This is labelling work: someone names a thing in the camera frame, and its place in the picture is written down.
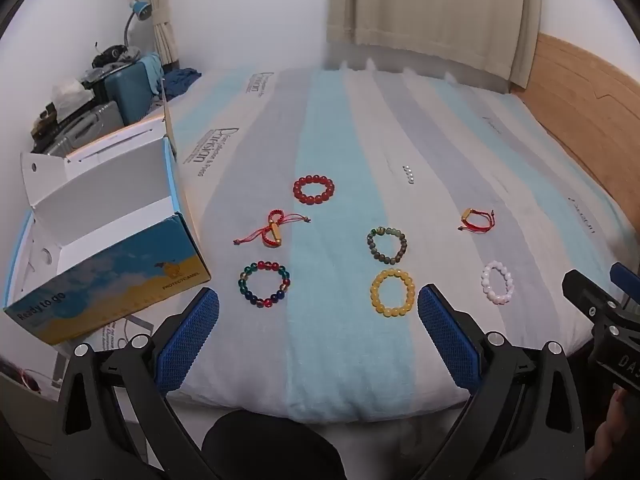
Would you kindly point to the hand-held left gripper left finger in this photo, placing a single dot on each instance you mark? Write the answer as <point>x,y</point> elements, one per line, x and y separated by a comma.
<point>195,330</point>

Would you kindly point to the light teal towel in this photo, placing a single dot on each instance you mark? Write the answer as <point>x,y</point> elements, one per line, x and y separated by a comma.
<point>151,72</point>

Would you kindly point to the dark clutter pile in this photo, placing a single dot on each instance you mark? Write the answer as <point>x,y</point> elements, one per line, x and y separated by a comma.
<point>45,120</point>

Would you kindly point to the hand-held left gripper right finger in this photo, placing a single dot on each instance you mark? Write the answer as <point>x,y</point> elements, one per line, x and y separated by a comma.
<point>445,335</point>

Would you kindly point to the black and grey clothes pile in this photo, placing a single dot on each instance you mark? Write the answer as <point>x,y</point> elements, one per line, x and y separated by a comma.
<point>112,55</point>

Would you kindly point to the white printed paper sheet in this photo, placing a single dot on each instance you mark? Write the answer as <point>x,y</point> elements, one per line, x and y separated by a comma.
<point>127,330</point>

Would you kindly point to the white tissue pack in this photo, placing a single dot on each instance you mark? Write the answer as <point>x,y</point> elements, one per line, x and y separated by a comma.
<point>72,95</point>

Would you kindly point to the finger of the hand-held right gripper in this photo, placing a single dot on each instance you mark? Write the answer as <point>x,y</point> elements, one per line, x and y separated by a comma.
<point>585,292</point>
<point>625,277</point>

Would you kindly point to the grey suitcase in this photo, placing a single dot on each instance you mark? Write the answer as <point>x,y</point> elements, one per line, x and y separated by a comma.
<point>85,127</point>

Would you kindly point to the person's right hand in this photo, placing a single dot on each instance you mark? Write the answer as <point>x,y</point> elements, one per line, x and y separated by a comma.
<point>622,435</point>

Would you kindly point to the striped bed sheet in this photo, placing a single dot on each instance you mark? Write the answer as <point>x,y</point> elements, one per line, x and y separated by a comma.
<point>350,135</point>

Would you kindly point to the dark blue clothing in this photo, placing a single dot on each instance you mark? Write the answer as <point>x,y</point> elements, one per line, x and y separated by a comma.
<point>181,82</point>

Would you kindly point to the teal suitcase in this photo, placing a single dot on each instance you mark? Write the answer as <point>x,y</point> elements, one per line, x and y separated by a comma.
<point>127,92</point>

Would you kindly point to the white cardboard box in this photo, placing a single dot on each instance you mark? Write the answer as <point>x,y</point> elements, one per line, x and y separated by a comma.
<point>115,270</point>

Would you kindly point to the wide beige curtain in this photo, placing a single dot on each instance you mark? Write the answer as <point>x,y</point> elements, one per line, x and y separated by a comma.
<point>430,5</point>

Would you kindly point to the small white bead row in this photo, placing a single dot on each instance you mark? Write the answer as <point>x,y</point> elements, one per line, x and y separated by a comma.
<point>408,174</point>

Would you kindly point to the blue desk lamp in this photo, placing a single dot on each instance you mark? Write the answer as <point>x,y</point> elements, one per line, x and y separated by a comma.
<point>140,9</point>

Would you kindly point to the tied narrow beige curtain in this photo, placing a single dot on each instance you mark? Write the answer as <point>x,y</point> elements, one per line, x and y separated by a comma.
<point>162,15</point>

